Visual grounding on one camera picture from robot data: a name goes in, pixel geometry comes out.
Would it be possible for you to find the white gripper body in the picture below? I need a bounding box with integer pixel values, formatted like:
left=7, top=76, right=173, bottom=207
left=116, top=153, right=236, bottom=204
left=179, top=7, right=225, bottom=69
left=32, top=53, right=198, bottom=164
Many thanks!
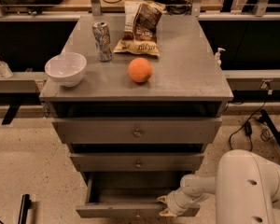
left=167, top=189, right=195, bottom=216

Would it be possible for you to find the grey bottom drawer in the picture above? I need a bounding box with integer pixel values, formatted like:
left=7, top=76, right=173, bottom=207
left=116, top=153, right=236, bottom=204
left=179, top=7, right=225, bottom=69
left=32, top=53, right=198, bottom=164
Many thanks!
left=75, top=171, right=201, bottom=219

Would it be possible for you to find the grey drawer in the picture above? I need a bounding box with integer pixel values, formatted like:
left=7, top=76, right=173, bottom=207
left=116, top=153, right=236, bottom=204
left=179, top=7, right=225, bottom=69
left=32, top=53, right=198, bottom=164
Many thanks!
left=52, top=118, right=222, bottom=144
left=75, top=171, right=201, bottom=219
left=70, top=153, right=203, bottom=172

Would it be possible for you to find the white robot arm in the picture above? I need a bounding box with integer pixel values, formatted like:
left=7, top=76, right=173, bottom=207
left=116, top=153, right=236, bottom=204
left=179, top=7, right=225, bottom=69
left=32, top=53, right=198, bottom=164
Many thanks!
left=158, top=149, right=280, bottom=224

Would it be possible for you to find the grey middle drawer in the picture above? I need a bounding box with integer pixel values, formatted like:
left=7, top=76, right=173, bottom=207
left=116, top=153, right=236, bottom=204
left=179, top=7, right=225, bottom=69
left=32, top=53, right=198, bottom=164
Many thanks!
left=70, top=153, right=203, bottom=172

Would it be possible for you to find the grey drawer cabinet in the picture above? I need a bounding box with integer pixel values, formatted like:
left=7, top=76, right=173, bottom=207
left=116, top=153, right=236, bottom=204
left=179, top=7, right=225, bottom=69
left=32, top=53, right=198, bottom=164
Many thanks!
left=38, top=13, right=234, bottom=182

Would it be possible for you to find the grey top drawer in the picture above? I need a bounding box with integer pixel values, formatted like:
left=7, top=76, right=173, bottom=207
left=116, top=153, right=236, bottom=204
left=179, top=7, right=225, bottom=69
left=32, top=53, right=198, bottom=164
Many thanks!
left=52, top=118, right=222, bottom=144

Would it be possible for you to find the black stand leg right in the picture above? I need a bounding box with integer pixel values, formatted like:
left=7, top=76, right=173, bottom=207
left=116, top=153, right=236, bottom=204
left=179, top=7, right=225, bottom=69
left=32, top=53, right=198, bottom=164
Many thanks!
left=260, top=109, right=280, bottom=146

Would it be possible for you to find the orange fruit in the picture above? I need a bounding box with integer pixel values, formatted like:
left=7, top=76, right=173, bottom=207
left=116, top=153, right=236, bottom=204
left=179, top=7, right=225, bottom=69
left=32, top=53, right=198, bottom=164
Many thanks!
left=128, top=58, right=152, bottom=83

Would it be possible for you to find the black bar on floor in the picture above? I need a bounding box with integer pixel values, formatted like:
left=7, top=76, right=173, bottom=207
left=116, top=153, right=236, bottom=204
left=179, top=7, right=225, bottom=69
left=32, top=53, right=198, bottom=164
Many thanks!
left=18, top=194, right=31, bottom=224

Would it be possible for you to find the white pump bottle right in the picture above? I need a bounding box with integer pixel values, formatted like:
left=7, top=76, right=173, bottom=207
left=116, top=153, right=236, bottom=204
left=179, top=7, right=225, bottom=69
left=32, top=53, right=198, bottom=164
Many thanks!
left=214, top=48, right=226, bottom=66

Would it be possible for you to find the white bowl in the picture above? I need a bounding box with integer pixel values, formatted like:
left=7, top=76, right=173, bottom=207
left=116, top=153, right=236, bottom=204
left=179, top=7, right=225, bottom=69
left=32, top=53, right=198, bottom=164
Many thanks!
left=45, top=52, right=87, bottom=87

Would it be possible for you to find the silver drink can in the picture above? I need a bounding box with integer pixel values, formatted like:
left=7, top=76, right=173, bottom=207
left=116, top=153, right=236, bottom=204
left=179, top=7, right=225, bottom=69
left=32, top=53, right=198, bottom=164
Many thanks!
left=92, top=21, right=112, bottom=62

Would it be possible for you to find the brown chip bag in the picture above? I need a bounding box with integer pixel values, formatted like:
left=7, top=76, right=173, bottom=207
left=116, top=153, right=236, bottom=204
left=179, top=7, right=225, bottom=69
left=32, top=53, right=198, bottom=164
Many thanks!
left=114, top=0, right=165, bottom=57

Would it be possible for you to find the clear sanitizer bottle left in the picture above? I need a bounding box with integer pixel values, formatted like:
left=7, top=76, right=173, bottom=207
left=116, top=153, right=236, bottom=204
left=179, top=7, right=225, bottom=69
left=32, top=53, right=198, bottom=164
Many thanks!
left=0, top=60, right=13, bottom=78

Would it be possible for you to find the black power cable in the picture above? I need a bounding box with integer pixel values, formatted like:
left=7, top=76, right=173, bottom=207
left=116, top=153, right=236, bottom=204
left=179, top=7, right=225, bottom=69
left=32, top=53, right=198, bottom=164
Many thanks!
left=228, top=81, right=273, bottom=156

